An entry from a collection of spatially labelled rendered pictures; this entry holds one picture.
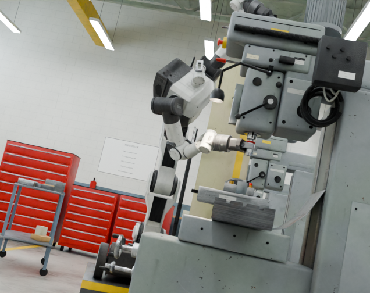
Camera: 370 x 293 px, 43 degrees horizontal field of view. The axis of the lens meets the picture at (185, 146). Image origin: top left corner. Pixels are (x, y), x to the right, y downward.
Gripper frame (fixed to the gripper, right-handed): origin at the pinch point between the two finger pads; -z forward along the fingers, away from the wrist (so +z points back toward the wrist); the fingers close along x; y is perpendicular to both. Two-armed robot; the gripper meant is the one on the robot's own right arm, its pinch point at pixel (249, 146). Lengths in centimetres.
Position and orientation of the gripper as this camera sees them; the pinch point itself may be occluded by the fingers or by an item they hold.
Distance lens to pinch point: 236.1
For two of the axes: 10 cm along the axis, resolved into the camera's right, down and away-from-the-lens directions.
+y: -2.2, 9.6, -1.5
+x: 4.2, 2.3, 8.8
